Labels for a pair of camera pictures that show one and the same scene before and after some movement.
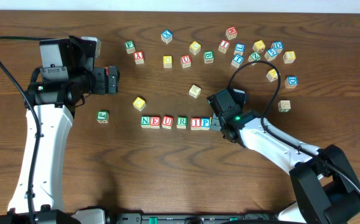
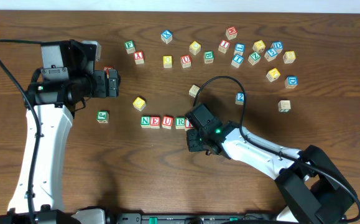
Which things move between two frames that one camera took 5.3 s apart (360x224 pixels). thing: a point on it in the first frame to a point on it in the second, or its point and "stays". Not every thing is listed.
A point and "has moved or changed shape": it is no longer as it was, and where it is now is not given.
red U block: [167, 122] stays
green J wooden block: [102, 116] stays
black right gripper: [217, 116] to [194, 140]
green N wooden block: [145, 121] stays
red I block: [195, 124] has moved or changed shape
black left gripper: [112, 79] stays
